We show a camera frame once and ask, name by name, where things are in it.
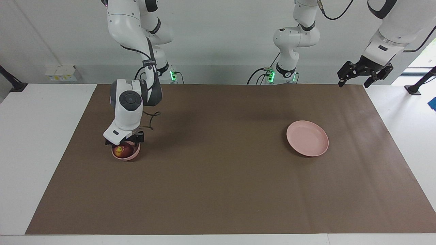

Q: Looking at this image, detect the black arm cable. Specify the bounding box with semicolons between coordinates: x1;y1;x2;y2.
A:
318;0;436;53
119;36;161;131

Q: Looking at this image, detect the pink plate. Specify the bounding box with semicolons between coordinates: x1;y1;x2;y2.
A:
286;120;329;157

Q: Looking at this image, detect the black stand with pole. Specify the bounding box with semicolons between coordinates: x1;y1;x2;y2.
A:
404;66;436;95
0;65;28;93

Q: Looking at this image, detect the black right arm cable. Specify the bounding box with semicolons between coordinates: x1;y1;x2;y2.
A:
119;36;161;131

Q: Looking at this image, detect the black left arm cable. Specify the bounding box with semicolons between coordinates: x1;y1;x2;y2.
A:
318;0;436;53

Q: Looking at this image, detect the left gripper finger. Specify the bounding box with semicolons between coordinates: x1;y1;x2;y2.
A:
337;60;358;88
363;63;394;88

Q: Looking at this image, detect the red apple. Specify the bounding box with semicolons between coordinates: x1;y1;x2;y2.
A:
113;145;134;159

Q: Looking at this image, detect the brown table mat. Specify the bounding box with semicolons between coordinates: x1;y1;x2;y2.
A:
25;84;436;235

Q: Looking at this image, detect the pink bowl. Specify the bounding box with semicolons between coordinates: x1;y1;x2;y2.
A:
112;143;141;161

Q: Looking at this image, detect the white wall outlet box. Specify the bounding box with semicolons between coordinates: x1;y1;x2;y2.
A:
44;65;82;82

